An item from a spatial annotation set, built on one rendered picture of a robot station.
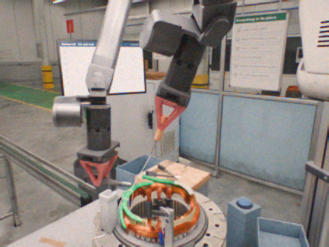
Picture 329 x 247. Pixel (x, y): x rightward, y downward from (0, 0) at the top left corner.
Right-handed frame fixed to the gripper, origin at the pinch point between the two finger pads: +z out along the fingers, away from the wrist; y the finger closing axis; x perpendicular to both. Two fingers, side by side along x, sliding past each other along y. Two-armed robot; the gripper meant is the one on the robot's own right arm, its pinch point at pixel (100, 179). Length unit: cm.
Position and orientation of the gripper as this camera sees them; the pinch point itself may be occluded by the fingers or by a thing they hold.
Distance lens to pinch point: 68.2
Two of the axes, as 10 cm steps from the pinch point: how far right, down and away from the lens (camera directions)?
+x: 9.5, 1.3, -2.7
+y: -2.9, 2.4, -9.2
